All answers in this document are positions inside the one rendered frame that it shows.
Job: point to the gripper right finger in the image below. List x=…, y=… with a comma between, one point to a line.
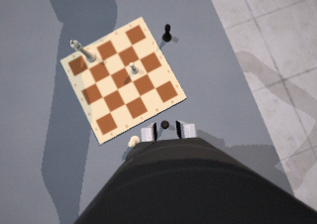
x=185, y=130

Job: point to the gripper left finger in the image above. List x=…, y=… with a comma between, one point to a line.
x=149, y=133

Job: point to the white king chess piece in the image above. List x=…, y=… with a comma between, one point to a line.
x=89, y=56

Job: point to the white pawn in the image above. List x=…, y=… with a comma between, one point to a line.
x=134, y=68

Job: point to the chess board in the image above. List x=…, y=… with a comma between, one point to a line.
x=114, y=99

